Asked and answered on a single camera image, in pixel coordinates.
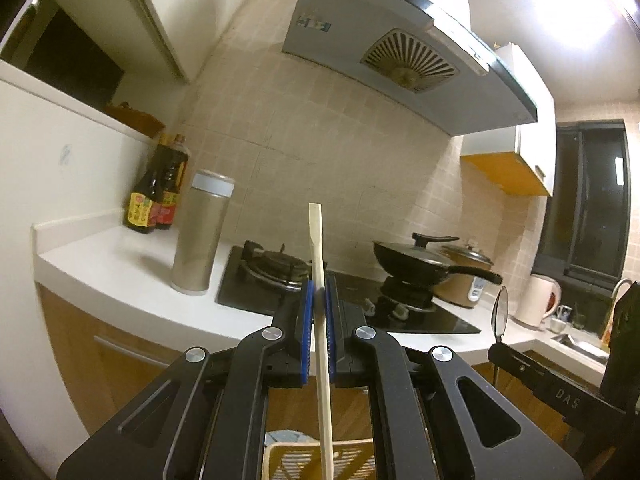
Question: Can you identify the black wok with lid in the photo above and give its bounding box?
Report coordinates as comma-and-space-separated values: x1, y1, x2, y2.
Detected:
372, 232, 503, 286

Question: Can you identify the yellow plastic utensil basket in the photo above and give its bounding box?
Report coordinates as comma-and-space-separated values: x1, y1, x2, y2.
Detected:
264, 437, 376, 480

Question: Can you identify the golden rice cooker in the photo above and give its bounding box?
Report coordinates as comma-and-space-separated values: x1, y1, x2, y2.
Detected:
432, 240, 496, 308

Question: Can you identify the dark metal spoon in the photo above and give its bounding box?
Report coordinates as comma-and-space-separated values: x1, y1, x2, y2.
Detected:
492, 286, 509, 388

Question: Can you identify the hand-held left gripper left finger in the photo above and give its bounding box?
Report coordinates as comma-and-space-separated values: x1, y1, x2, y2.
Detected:
56, 280, 317, 480

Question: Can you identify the steel faucet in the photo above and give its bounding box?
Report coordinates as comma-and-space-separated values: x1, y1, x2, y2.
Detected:
611, 279, 633, 311

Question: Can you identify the wooden chopstick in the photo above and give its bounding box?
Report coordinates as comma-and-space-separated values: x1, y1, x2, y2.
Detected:
308, 203, 337, 480

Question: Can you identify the white kitchen countertop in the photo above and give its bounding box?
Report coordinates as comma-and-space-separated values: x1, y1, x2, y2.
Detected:
32, 210, 611, 376

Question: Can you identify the white electric kettle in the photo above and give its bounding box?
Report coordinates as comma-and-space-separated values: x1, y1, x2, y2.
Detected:
514, 274, 562, 331

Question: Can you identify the steel kitchen sink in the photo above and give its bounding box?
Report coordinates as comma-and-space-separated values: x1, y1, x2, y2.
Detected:
550, 330, 611, 361

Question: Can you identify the grey range hood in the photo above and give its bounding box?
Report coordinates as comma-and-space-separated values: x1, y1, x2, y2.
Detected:
281, 0, 540, 137

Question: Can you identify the red label sauce bottle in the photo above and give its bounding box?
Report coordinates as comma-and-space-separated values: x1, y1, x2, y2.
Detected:
155, 134, 190, 231

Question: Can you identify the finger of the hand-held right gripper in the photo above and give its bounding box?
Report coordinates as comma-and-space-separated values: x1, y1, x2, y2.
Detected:
487, 342, 626, 429

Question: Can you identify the wooden base cabinet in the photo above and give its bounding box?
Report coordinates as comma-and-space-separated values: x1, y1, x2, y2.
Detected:
37, 282, 608, 441

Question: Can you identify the dark window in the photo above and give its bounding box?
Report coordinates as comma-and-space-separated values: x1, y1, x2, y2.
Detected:
531, 120, 632, 297

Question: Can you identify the steel thermos flask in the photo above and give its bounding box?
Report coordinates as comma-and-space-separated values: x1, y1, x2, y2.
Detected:
171, 170, 236, 296

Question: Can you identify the white and yellow wall cabinet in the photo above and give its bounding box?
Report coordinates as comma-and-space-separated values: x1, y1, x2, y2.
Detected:
460, 42, 557, 197

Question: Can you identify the black gas stove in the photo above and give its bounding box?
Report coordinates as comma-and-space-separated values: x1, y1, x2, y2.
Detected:
216, 241, 482, 335

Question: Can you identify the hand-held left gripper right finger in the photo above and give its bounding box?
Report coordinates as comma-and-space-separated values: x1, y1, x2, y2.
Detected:
324, 274, 586, 480

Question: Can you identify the yellow label soy sauce bottle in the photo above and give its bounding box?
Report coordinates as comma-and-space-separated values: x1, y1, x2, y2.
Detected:
123, 134, 173, 235

